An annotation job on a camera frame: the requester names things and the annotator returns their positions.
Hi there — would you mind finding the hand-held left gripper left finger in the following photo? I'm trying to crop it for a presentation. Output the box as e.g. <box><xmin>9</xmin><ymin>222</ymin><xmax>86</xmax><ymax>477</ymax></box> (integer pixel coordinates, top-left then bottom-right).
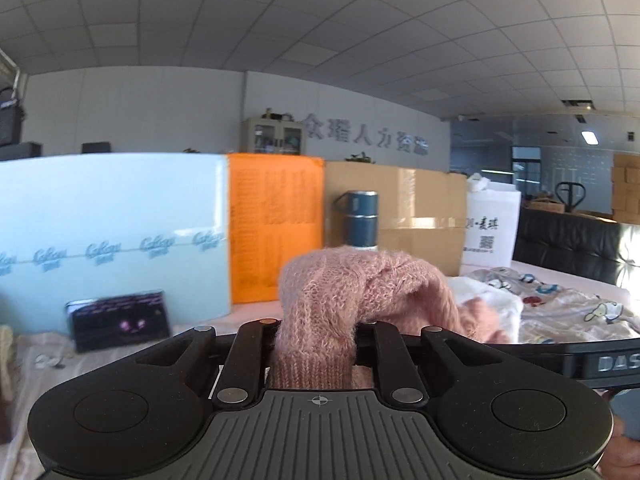
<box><xmin>132</xmin><ymin>317</ymin><xmax>279</xmax><ymax>409</ymax></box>

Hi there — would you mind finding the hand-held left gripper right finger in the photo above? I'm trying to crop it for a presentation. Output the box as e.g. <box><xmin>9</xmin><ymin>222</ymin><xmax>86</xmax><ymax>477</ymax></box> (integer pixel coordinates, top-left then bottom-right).
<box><xmin>357</xmin><ymin>321</ymin><xmax>509</xmax><ymax>407</ymax></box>

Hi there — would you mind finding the pink knitted sweater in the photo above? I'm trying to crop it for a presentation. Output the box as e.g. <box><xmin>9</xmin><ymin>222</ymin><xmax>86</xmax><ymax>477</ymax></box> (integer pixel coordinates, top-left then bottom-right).
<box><xmin>262</xmin><ymin>245</ymin><xmax>501</xmax><ymax>392</ymax></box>

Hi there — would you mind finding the person's right hand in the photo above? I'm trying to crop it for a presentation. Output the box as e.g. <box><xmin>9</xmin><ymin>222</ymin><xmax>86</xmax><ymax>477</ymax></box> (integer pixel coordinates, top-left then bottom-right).
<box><xmin>598</xmin><ymin>391</ymin><xmax>640</xmax><ymax>480</ymax></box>

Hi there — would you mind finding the cartoon printed cloth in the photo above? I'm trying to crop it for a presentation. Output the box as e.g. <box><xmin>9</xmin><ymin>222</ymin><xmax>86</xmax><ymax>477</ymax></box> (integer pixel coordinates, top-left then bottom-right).
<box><xmin>460</xmin><ymin>267</ymin><xmax>640</xmax><ymax>346</ymax></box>

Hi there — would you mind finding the white garment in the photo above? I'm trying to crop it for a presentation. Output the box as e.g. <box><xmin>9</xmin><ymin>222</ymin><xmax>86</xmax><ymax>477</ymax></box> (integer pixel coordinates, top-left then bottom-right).
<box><xmin>446</xmin><ymin>277</ymin><xmax>524</xmax><ymax>346</ymax></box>

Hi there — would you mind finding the black leather sofa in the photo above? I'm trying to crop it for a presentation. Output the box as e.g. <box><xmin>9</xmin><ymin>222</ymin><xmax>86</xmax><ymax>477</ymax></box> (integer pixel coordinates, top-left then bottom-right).
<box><xmin>512</xmin><ymin>207</ymin><xmax>640</xmax><ymax>289</ymax></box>

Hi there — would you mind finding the black smartphone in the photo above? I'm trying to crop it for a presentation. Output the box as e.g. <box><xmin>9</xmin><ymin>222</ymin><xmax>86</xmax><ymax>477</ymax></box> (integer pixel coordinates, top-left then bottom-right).
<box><xmin>65</xmin><ymin>288</ymin><xmax>174</xmax><ymax>354</ymax></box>

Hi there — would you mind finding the orange printed box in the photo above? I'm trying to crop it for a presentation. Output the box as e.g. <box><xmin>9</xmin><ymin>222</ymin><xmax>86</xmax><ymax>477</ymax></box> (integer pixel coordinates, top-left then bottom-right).
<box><xmin>227</xmin><ymin>152</ymin><xmax>327</xmax><ymax>305</ymax></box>

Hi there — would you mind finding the dark blue thermos bottle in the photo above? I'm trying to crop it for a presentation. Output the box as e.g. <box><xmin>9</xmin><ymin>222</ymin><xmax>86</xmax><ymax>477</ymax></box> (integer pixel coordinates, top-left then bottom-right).
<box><xmin>333</xmin><ymin>190</ymin><xmax>381</xmax><ymax>252</ymax></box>

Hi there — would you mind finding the grey printed zipper cloth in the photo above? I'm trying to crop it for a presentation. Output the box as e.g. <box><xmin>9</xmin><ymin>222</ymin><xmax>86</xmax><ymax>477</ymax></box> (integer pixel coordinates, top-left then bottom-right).
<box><xmin>0</xmin><ymin>305</ymin><xmax>281</xmax><ymax>461</ymax></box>

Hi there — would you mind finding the white paper bag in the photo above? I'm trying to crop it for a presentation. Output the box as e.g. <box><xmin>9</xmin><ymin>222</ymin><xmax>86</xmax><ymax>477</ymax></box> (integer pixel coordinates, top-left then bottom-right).
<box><xmin>460</xmin><ymin>172</ymin><xmax>522</xmax><ymax>269</ymax></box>

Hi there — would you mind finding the pallet jack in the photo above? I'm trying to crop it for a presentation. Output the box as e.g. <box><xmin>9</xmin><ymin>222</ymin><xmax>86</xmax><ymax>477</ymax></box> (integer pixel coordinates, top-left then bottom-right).
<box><xmin>555</xmin><ymin>181</ymin><xmax>587</xmax><ymax>211</ymax></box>

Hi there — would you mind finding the stack of cardboard boxes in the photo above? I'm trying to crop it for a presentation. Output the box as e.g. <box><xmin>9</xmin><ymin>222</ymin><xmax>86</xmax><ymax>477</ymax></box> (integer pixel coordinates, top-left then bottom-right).
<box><xmin>611</xmin><ymin>152</ymin><xmax>640</xmax><ymax>224</ymax></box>

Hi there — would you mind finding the light blue printed box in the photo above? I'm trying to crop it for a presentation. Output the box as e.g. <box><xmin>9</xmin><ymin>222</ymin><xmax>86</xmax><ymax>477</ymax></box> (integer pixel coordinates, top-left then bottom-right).
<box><xmin>0</xmin><ymin>152</ymin><xmax>234</xmax><ymax>334</ymax></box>

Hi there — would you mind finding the glass door cabinet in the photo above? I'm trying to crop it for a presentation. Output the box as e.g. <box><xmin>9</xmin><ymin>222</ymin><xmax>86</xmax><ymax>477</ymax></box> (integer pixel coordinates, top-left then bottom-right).
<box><xmin>241</xmin><ymin>116</ymin><xmax>306</xmax><ymax>156</ymax></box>

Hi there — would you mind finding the cream knitted item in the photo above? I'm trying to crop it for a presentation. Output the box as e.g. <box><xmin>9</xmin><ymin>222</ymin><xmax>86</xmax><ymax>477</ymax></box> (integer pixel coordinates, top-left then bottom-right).
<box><xmin>0</xmin><ymin>325</ymin><xmax>15</xmax><ymax>402</ymax></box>

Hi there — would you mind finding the grey wall lettering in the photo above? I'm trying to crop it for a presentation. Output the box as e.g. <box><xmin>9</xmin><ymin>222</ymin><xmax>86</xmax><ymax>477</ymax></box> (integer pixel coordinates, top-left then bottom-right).
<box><xmin>305</xmin><ymin>112</ymin><xmax>431</xmax><ymax>157</ymax></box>

